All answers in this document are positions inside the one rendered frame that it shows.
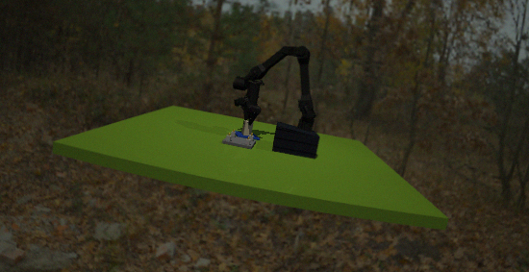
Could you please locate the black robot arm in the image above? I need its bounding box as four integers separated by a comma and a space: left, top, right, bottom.
233, 46, 316, 132

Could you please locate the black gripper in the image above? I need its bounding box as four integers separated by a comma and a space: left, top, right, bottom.
241, 91, 261, 125

